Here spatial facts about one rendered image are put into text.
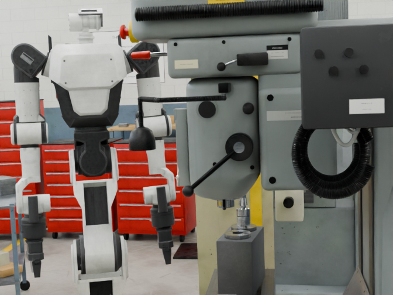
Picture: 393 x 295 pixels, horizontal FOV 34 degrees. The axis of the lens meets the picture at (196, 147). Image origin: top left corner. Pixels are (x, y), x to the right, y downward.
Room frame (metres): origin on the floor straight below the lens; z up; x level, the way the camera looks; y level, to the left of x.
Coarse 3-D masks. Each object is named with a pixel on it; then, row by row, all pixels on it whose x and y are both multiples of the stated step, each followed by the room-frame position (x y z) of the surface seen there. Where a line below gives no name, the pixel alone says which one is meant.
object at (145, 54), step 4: (132, 52) 1.86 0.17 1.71; (136, 52) 1.86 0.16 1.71; (140, 52) 1.85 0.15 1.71; (144, 52) 1.85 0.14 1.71; (148, 52) 1.85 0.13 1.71; (160, 52) 1.85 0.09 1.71; (164, 52) 1.85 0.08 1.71; (132, 56) 1.86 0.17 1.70; (136, 56) 1.85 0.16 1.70; (140, 56) 1.85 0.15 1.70; (144, 56) 1.85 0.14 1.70; (148, 56) 1.85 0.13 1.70; (152, 56) 1.85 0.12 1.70; (156, 56) 1.85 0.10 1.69; (160, 56) 1.85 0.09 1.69
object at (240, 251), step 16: (224, 240) 2.08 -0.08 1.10; (240, 240) 2.07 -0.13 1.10; (256, 240) 2.12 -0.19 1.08; (224, 256) 2.07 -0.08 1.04; (240, 256) 2.06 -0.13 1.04; (256, 256) 2.11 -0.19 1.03; (224, 272) 2.07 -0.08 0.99; (240, 272) 2.06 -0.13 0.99; (256, 272) 2.11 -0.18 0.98; (224, 288) 2.07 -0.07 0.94; (240, 288) 2.06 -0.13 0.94; (256, 288) 2.10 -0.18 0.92
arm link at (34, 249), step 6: (24, 228) 2.29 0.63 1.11; (30, 228) 2.29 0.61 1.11; (36, 228) 2.29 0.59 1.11; (42, 228) 2.31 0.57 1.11; (24, 234) 2.29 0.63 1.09; (30, 234) 2.28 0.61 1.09; (36, 234) 2.29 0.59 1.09; (42, 234) 2.30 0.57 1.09; (30, 240) 2.30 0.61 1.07; (36, 240) 2.30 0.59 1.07; (42, 240) 2.32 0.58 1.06; (30, 246) 2.28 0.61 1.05; (36, 246) 2.28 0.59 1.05; (42, 246) 2.30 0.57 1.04; (30, 252) 2.28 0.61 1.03; (36, 252) 2.28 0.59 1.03; (42, 252) 2.29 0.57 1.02; (30, 258) 2.26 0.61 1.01; (36, 258) 2.26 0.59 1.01; (42, 258) 2.28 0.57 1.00
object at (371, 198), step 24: (384, 144) 1.51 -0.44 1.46; (384, 168) 1.51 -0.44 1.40; (360, 192) 1.77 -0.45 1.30; (384, 192) 1.51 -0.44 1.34; (360, 216) 1.77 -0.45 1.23; (384, 216) 1.51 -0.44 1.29; (360, 240) 1.77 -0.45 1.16; (384, 240) 1.51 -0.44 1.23; (360, 264) 1.78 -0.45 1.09; (384, 264) 1.51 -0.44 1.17; (384, 288) 1.51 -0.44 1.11
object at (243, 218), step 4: (240, 212) 2.20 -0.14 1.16; (244, 212) 2.19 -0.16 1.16; (248, 212) 2.20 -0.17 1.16; (240, 216) 2.20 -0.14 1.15; (244, 216) 2.19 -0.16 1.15; (248, 216) 2.20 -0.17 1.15; (240, 220) 2.20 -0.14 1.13; (244, 220) 2.20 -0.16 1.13; (248, 220) 2.20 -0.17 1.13; (240, 224) 2.20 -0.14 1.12; (244, 224) 2.19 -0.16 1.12; (248, 224) 2.20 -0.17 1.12
